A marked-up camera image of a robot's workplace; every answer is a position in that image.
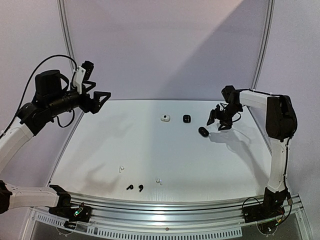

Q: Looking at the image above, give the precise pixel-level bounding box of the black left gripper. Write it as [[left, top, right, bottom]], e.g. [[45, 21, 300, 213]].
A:
[[47, 81, 111, 116]]

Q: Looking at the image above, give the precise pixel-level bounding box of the large black charging case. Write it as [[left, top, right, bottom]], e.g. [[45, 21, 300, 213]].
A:
[[198, 126, 210, 138]]

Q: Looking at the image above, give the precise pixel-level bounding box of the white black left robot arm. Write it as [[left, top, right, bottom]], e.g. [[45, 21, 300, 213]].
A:
[[0, 69, 111, 217]]

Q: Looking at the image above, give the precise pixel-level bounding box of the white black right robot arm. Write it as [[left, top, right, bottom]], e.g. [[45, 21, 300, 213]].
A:
[[207, 85, 298, 218]]

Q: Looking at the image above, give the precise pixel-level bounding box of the small black charging case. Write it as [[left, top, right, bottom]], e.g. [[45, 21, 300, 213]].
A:
[[182, 114, 192, 124]]

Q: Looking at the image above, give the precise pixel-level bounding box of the white earbud charging case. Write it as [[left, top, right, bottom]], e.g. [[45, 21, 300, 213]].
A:
[[160, 114, 171, 122]]

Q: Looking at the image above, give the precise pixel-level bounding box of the white earbud centre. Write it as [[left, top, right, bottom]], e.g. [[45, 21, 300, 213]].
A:
[[155, 178, 163, 186]]

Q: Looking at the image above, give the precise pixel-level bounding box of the black stem earbud left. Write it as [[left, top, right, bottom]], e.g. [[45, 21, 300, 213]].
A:
[[126, 184, 134, 190]]

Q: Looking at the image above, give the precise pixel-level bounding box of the black stem earbud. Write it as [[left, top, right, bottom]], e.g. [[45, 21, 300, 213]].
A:
[[138, 184, 144, 192], [126, 184, 134, 190]]

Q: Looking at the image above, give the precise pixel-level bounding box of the black stem earbud right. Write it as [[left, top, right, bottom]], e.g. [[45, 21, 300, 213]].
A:
[[138, 184, 144, 192]]

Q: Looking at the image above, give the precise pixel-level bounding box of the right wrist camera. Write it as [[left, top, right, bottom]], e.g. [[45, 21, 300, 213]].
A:
[[206, 108, 219, 126]]

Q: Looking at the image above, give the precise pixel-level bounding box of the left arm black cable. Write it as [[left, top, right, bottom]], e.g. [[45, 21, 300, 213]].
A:
[[0, 54, 78, 136]]

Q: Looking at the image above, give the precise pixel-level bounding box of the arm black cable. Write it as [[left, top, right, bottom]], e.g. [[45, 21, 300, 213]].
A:
[[0, 54, 78, 136], [232, 88, 295, 226]]

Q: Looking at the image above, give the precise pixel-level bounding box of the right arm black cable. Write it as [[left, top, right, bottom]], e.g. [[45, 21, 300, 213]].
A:
[[232, 88, 295, 226]]

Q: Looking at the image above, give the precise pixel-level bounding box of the left aluminium frame post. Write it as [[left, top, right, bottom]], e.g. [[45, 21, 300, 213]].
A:
[[56, 0, 78, 80]]

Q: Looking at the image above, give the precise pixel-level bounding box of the aluminium frame post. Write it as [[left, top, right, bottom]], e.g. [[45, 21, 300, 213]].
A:
[[251, 0, 275, 89], [56, 0, 78, 80]]

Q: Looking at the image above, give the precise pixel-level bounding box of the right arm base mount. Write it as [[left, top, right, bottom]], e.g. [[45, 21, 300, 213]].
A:
[[241, 197, 292, 225]]

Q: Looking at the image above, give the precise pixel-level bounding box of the front aluminium rail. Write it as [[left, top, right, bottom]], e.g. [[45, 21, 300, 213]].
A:
[[29, 191, 305, 228]]

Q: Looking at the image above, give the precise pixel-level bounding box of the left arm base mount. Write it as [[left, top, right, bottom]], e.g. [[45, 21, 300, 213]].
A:
[[48, 202, 93, 230]]

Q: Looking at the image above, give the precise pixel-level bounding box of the right aluminium frame post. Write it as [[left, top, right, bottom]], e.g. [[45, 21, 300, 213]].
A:
[[251, 0, 275, 89]]

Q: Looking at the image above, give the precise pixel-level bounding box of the perforated metal cable tray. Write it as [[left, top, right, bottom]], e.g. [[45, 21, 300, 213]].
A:
[[29, 213, 243, 240]]

